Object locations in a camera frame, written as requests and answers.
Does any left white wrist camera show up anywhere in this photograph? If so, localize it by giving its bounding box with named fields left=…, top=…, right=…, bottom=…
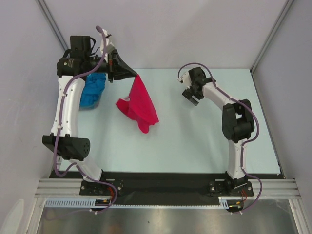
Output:
left=100, top=29, right=115, bottom=55

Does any red t shirt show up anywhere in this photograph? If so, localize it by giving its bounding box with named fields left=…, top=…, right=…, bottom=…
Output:
left=116, top=75, right=159, bottom=134

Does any blue t shirt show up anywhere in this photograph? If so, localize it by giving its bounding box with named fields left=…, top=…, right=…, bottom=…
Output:
left=79, top=73, right=107, bottom=108

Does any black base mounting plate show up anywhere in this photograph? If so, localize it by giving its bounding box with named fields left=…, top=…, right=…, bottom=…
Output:
left=60, top=171, right=284, bottom=206

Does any translucent blue plastic basket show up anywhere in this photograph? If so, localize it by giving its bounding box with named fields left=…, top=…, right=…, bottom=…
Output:
left=79, top=73, right=108, bottom=112

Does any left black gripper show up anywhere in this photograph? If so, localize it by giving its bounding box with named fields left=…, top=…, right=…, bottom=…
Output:
left=85, top=49, right=137, bottom=83

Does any left aluminium corner post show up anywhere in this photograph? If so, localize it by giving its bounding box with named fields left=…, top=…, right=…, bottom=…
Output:
left=35, top=0, right=70, bottom=59

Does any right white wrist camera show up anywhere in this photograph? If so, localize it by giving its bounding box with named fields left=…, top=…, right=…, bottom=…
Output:
left=178, top=72, right=192, bottom=87

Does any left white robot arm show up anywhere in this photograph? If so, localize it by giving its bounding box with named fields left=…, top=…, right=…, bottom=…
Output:
left=42, top=34, right=137, bottom=195

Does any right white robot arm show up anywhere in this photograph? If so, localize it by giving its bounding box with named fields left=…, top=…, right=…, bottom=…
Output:
left=177, top=67, right=257, bottom=195

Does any aluminium front rail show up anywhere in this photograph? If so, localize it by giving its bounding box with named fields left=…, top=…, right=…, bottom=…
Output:
left=35, top=178, right=300, bottom=199

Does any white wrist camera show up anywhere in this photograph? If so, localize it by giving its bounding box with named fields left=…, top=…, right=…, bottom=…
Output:
left=178, top=72, right=192, bottom=87
left=100, top=29, right=115, bottom=55

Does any aluminium corner post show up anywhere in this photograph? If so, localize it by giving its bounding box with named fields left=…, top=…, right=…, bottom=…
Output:
left=35, top=0, right=70, bottom=59
left=250, top=0, right=295, bottom=76

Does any slotted cable duct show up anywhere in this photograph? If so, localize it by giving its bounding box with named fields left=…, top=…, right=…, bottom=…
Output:
left=45, top=197, right=243, bottom=210

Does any right aluminium corner post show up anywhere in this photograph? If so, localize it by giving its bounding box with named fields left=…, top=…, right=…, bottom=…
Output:
left=250, top=0, right=295, bottom=76

